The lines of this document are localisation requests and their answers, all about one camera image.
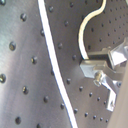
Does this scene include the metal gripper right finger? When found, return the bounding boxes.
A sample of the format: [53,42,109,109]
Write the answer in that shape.
[110,37,128,68]

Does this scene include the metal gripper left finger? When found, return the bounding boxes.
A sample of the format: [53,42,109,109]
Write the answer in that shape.
[94,71,122,110]

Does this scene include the white cable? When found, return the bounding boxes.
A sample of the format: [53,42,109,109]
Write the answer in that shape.
[37,0,108,128]

